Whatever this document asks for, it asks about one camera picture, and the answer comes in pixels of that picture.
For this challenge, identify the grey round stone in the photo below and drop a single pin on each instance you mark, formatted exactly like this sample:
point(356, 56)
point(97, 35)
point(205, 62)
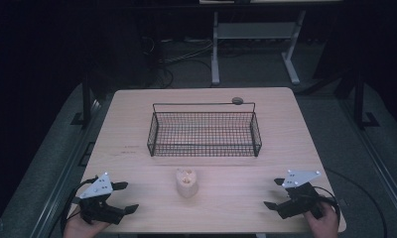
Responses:
point(237, 100)

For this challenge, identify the black metal stand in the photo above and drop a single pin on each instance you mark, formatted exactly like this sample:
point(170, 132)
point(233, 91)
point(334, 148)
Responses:
point(359, 99)
point(86, 99)

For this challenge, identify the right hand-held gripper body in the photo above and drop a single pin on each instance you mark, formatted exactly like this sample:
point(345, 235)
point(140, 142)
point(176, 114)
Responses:
point(300, 201)

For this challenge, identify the pale lotus root piece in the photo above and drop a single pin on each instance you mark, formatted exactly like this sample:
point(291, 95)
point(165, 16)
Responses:
point(187, 185)

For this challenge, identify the person's left hand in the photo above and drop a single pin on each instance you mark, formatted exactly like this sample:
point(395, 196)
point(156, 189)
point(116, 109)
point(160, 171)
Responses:
point(82, 229)

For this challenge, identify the white metal desk frame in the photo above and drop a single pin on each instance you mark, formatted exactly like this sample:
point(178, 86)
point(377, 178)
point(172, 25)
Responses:
point(252, 30)

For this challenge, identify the aluminium rail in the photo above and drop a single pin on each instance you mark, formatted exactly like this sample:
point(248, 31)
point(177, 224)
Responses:
point(378, 165)
point(59, 185)

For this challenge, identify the person's right hand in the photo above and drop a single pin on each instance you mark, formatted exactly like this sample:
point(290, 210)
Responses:
point(325, 224)

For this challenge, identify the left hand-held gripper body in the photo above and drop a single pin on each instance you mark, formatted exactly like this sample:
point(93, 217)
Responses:
point(99, 211)

